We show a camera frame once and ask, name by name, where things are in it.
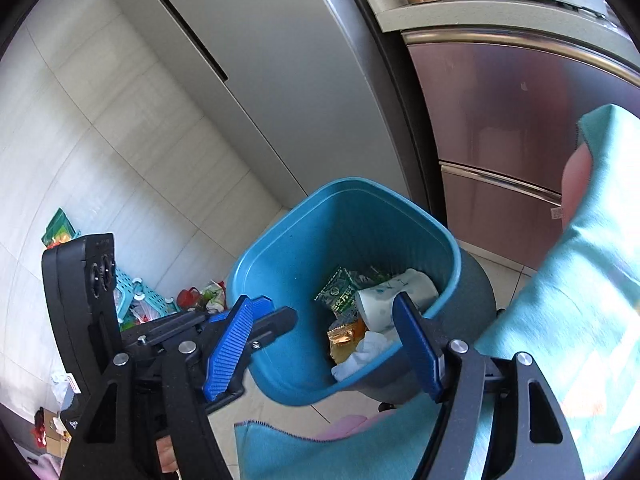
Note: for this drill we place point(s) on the white tissue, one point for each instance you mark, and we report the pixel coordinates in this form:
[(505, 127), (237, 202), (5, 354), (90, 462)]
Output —
[(370, 347)]

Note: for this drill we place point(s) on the grey refrigerator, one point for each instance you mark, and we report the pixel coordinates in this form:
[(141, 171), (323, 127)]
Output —
[(300, 60)]

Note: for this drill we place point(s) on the brown base cabinet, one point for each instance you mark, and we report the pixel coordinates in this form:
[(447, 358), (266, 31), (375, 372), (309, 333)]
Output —
[(500, 110)]

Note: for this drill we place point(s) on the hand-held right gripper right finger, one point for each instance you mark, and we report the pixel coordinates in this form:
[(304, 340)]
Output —
[(417, 345)]

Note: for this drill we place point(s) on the teal grey striped cloth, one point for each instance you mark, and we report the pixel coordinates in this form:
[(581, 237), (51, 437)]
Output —
[(575, 285)]

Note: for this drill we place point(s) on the turquoise basket with items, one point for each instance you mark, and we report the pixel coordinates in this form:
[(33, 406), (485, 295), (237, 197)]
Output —
[(142, 295)]

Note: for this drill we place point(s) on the green snack packet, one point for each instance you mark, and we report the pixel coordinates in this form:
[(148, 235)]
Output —
[(340, 292)]

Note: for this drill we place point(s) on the blue plastic bin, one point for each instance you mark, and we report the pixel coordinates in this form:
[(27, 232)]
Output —
[(350, 225)]

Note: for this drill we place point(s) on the gold snack wrapper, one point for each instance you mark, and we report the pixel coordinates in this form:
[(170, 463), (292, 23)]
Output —
[(345, 335)]

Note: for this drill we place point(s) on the person's left hand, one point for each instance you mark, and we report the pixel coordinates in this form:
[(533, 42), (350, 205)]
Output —
[(167, 455)]

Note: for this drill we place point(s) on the printed plastic bag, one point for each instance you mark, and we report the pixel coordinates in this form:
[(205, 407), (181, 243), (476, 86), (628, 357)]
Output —
[(214, 296)]

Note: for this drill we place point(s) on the red plastic bag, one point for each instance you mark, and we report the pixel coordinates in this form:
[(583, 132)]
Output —
[(187, 297)]

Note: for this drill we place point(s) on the cardboard box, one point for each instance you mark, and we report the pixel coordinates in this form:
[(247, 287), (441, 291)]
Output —
[(52, 425)]

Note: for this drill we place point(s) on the green orange packet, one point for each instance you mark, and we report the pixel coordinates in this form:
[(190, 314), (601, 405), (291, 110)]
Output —
[(60, 227)]

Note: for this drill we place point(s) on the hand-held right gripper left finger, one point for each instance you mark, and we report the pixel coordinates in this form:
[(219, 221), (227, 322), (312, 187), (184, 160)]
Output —
[(230, 355)]

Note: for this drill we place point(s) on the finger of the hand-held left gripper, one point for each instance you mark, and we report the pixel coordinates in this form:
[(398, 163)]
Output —
[(170, 327), (275, 322)]

